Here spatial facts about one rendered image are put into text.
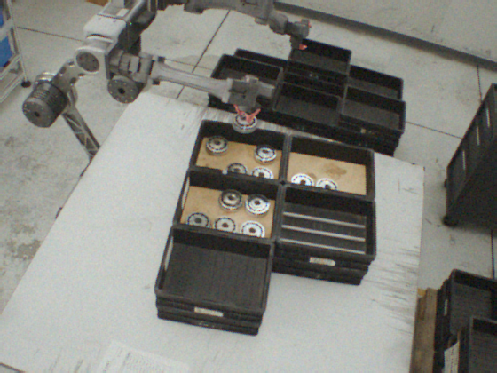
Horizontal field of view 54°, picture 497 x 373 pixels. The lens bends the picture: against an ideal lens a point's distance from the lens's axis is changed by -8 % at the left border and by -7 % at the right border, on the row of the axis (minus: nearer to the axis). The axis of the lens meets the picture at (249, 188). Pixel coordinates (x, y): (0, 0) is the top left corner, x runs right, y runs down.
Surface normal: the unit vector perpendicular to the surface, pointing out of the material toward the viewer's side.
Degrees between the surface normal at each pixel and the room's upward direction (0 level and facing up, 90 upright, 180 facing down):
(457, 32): 90
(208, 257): 0
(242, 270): 0
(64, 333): 0
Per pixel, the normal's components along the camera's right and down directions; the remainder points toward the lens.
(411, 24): -0.25, 0.73
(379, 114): 0.11, -0.64
